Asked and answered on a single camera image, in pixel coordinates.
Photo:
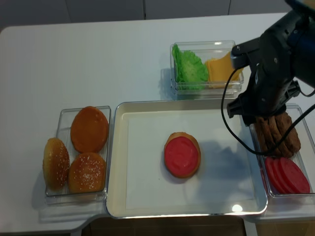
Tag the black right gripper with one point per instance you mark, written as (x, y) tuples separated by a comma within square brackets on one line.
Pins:
[(271, 81)]

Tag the brown meat patty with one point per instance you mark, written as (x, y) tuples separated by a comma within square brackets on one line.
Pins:
[(292, 140), (264, 135), (277, 136)]

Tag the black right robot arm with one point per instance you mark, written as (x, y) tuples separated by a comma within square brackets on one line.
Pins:
[(297, 30)]

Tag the clear lettuce cheese container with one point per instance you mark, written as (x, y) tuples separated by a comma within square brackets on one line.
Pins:
[(207, 50)]

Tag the green lettuce leaf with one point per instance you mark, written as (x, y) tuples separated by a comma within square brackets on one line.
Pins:
[(191, 73)]

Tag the yellow cheese slices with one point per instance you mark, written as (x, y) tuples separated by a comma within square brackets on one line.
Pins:
[(219, 71)]

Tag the clear patty tomato container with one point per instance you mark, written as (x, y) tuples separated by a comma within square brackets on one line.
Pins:
[(305, 160)]

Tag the red tomato slices stack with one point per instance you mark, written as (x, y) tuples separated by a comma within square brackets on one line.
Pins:
[(286, 177)]

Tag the bottom bun on tray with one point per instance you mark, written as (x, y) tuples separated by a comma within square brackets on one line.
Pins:
[(183, 175)]

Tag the red tomato slice on bun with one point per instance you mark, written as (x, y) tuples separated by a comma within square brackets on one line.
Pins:
[(181, 155)]

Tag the white metal serving tray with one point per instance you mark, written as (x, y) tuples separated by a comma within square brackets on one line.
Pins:
[(228, 180)]

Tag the plain bun bottom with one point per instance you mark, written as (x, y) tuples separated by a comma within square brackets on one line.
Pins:
[(89, 130)]

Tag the sesame bun top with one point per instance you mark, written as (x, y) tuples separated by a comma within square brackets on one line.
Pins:
[(87, 173)]

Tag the clear bun container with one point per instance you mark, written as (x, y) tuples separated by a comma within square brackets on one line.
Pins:
[(64, 195)]

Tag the sesame bun standing upright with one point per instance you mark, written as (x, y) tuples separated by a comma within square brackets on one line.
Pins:
[(56, 164)]

